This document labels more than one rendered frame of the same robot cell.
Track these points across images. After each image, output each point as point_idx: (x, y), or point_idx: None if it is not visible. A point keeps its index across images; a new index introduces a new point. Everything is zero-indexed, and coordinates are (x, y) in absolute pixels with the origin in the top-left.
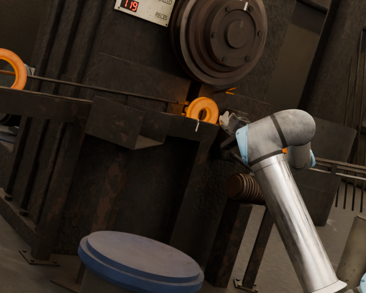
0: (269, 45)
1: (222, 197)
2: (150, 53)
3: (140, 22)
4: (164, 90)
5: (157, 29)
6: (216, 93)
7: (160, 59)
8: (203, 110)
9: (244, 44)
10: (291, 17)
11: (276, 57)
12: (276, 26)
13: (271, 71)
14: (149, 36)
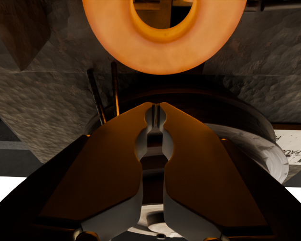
0: (43, 135)
1: None
2: (295, 84)
3: None
4: None
5: (271, 118)
6: (113, 66)
7: (268, 79)
8: (136, 5)
9: (153, 224)
10: (41, 160)
11: (15, 126)
12: (54, 152)
13: (0, 108)
14: (290, 107)
